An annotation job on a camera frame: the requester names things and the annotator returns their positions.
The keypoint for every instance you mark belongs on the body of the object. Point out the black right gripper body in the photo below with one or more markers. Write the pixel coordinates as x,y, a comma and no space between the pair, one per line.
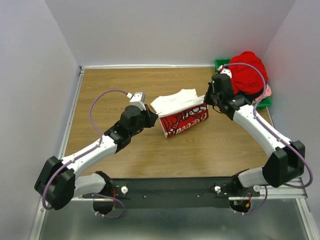
211,98

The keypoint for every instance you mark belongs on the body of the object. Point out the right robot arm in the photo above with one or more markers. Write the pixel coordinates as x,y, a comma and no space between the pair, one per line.
284,156

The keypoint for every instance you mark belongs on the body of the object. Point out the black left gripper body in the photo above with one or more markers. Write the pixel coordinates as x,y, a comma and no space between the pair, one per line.
145,120

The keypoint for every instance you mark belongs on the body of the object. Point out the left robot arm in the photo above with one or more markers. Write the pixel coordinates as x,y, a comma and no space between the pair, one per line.
56,182

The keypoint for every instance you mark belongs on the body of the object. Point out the pink t shirt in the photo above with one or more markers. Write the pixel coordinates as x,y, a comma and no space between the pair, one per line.
266,88

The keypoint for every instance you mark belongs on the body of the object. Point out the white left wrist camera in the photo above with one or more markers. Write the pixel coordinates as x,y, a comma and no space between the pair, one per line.
137,99

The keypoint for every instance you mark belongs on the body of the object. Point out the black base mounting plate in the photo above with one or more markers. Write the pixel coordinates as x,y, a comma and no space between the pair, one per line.
179,192

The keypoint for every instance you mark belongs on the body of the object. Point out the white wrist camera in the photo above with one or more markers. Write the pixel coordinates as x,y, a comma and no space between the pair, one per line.
222,69
137,99

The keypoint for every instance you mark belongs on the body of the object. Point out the aluminium frame rail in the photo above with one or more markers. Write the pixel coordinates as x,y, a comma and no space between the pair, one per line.
284,191

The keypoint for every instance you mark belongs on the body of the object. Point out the green plastic bin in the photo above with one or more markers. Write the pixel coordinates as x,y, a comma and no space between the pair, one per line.
267,102

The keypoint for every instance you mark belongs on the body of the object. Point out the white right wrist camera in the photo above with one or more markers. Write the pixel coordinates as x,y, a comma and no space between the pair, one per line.
222,69

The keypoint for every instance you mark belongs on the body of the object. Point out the red t shirt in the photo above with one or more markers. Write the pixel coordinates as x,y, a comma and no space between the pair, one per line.
244,78

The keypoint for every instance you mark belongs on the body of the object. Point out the white t shirt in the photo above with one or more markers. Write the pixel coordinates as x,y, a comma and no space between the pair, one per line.
180,111

